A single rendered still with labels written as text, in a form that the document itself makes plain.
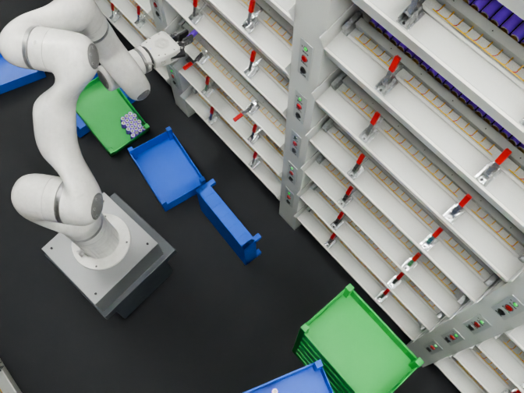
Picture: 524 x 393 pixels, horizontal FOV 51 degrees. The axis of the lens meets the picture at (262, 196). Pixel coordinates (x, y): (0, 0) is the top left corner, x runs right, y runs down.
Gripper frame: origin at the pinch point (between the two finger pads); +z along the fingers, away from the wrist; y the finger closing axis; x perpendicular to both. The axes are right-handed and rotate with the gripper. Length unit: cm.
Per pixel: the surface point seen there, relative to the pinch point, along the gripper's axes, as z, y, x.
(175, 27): 3.7, 10.5, 5.7
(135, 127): -14, 17, 58
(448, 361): 11, -132, 46
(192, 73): 7.3, 5.1, 26.5
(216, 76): 2.8, -13.5, 7.9
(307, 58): -7, -55, -43
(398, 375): -15, -122, 25
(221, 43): 0.3, -17.5, -12.0
